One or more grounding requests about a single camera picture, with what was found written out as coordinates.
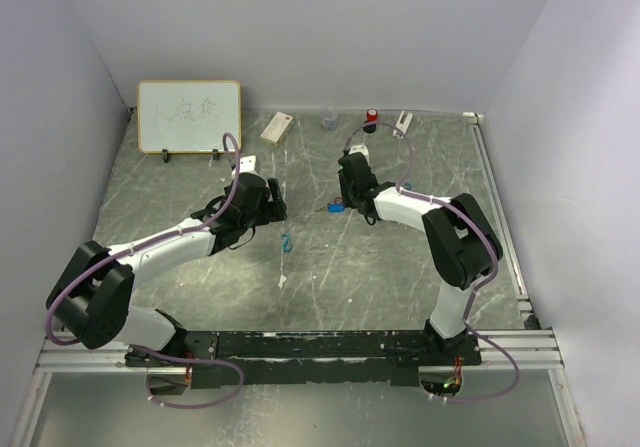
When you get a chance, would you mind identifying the red black stamp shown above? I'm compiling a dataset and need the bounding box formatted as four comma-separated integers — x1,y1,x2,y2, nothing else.
363,109,379,134

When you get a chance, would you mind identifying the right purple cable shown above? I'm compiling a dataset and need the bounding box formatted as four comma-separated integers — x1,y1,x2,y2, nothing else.
344,121,520,404

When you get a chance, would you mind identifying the teal carabiner clip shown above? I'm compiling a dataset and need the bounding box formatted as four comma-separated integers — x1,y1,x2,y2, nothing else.
281,233,292,253

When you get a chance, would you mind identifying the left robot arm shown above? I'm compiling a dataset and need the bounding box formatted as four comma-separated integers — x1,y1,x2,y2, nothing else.
45,172,287,366

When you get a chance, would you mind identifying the blue white key tag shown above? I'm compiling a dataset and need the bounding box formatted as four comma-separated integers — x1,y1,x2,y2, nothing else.
318,203,345,213

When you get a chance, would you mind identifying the aluminium rail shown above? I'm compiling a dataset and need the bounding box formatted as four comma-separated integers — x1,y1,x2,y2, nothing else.
36,330,563,373
462,112,540,330

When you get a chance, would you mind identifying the right side aluminium rail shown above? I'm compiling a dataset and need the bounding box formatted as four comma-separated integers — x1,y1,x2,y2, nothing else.
462,112,540,330

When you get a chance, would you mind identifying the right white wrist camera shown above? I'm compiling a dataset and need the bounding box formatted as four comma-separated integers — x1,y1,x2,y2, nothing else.
347,144,369,158

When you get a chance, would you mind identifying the white whiteboard wooden frame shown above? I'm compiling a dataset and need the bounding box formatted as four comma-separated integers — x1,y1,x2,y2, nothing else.
136,80,242,154

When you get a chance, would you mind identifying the white red cardboard box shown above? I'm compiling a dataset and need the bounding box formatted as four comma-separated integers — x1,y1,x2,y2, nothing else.
260,112,293,147

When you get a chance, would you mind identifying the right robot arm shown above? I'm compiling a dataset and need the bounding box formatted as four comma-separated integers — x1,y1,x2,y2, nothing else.
338,146,503,365

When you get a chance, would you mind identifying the clear plastic cup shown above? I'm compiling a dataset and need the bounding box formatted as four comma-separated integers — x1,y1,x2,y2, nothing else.
319,105,339,131

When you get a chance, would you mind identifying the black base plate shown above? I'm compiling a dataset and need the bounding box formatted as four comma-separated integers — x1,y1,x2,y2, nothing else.
124,329,484,391

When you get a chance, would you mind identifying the white rectangular device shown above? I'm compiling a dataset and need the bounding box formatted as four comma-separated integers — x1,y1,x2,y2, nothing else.
392,110,413,139

